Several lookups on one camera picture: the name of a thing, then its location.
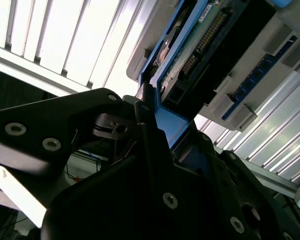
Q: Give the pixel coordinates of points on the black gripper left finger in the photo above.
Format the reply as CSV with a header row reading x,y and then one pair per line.
x,y
40,125

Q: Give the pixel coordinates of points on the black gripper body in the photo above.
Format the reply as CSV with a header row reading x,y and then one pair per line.
x,y
115,212

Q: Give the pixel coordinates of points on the hard disk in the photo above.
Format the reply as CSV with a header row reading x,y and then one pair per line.
x,y
185,60

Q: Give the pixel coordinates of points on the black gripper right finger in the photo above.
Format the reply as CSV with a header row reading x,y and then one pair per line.
x,y
240,190

